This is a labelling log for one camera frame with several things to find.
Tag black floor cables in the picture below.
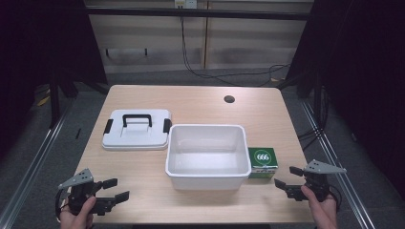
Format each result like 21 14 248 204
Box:
297 85 330 153

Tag white lid with black handle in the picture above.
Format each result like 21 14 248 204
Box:
101 109 173 152

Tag person's left hand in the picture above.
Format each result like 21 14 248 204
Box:
59 196 97 229

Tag metal floor rail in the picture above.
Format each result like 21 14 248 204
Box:
0 104 75 229
300 100 377 229

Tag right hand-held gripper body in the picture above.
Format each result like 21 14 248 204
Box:
292 158 348 203

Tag green cardboard box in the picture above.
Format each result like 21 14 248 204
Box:
247 146 279 179

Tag person's right hand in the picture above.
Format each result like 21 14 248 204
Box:
300 185 339 229

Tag black curtain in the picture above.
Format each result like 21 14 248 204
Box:
0 0 109 160
276 0 405 199

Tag white plastic storage bin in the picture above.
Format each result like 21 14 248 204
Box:
164 123 252 192

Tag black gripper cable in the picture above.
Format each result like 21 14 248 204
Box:
54 188 72 223
328 184 344 214

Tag yellow floor tape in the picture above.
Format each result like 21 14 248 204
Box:
35 94 52 108

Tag white wall power outlet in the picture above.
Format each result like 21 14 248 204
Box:
174 0 198 10

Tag black horizontal metal bar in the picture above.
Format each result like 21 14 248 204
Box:
85 7 312 22

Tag black metal stand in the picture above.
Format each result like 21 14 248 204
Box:
49 74 62 130

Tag black wall cable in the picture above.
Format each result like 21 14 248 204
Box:
180 16 291 88

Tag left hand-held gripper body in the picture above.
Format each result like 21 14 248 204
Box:
57 168 106 217

